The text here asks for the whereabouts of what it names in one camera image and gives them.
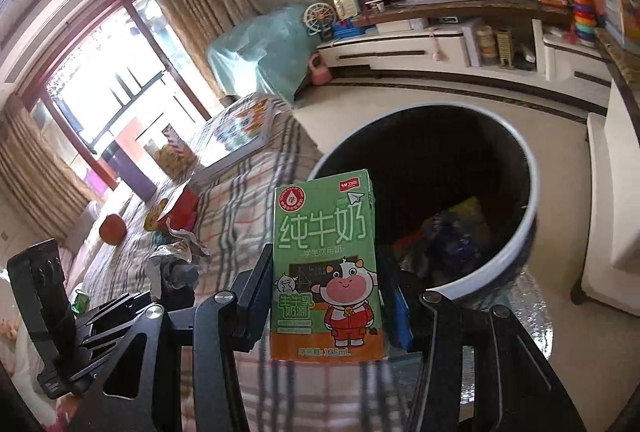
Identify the rainbow stacking ring toy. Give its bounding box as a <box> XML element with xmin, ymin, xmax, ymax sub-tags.
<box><xmin>570</xmin><ymin>0</ymin><xmax>598</xmax><ymax>35</ymax></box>

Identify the red apple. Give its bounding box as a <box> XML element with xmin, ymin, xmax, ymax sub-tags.
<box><xmin>100</xmin><ymin>213</ymin><xmax>127</xmax><ymax>244</ymax></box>

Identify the red white paper carton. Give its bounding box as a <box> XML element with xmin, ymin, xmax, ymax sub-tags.
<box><xmin>170</xmin><ymin>187</ymin><xmax>201</xmax><ymax>225</ymax></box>

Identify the white side cabinet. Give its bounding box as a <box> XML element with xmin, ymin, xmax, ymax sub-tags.
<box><xmin>570</xmin><ymin>82</ymin><xmax>640</xmax><ymax>308</ymax></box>

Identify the purple thermos bottle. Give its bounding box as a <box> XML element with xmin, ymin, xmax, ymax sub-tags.
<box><xmin>116</xmin><ymin>142</ymin><xmax>157</xmax><ymax>202</ymax></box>

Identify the orange red snack wrapper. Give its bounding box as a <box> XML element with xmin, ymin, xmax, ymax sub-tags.
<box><xmin>392</xmin><ymin>234</ymin><xmax>426</xmax><ymax>258</ymax></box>

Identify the plaid tablecloth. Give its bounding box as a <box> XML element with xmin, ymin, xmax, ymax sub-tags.
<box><xmin>65</xmin><ymin>112</ymin><xmax>401</xmax><ymax>432</ymax></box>

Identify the white round bin black liner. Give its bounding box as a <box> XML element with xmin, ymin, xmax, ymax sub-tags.
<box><xmin>305</xmin><ymin>102</ymin><xmax>557</xmax><ymax>363</ymax></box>

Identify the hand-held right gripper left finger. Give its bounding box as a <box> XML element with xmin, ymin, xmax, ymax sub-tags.
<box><xmin>70</xmin><ymin>242</ymin><xmax>275</xmax><ymax>432</ymax></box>

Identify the thick picture book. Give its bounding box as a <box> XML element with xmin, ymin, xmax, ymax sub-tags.
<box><xmin>192</xmin><ymin>94</ymin><xmax>276</xmax><ymax>185</ymax></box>

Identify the wooden sliding glass door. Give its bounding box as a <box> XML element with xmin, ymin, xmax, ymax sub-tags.
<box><xmin>20</xmin><ymin>0</ymin><xmax>221</xmax><ymax>193</ymax></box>

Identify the orange printed box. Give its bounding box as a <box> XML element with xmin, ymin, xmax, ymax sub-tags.
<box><xmin>600</xmin><ymin>0</ymin><xmax>636</xmax><ymax>48</ymax></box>

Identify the yellow green snack packet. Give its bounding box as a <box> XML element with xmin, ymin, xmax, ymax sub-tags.
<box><xmin>144</xmin><ymin>197</ymin><xmax>168</xmax><ymax>233</ymax></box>

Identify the green milk carton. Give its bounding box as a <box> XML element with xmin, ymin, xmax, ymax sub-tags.
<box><xmin>270</xmin><ymin>168</ymin><xmax>388</xmax><ymax>363</ymax></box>

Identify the blue plastic toy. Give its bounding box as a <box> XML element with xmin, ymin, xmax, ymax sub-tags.
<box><xmin>330</xmin><ymin>19</ymin><xmax>366</xmax><ymax>40</ymax></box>

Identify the white television cabinet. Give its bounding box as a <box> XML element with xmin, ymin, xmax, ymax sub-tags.
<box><xmin>316</xmin><ymin>0</ymin><xmax>613</xmax><ymax>85</ymax></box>

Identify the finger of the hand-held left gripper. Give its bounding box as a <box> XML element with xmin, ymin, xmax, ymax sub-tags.
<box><xmin>77</xmin><ymin>317</ymin><xmax>137</xmax><ymax>354</ymax></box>
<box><xmin>75</xmin><ymin>291</ymin><xmax>151</xmax><ymax>328</ymax></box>

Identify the red snack packet silver lining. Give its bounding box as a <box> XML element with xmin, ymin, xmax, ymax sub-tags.
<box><xmin>145</xmin><ymin>219</ymin><xmax>211</xmax><ymax>299</ymax></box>

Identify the small white desk fan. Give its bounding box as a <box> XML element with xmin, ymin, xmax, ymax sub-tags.
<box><xmin>301</xmin><ymin>1</ymin><xmax>337</xmax><ymax>38</ymax></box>

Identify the teal covered armchair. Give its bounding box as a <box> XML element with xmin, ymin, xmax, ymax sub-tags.
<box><xmin>206</xmin><ymin>4</ymin><xmax>326</xmax><ymax>105</ymax></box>

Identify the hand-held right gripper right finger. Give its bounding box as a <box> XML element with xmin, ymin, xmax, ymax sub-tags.
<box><xmin>377</xmin><ymin>252</ymin><xmax>586</xmax><ymax>432</ymax></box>

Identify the pink plastic toy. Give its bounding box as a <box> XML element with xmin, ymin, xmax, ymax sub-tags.
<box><xmin>309</xmin><ymin>54</ymin><xmax>331</xmax><ymax>85</ymax></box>

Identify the clear cookie jar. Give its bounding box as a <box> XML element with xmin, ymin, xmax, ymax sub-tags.
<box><xmin>155</xmin><ymin>124</ymin><xmax>198</xmax><ymax>175</ymax></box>

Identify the pink striped sofa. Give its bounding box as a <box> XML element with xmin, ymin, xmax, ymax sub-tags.
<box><xmin>60</xmin><ymin>201</ymin><xmax>108</xmax><ymax>283</ymax></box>

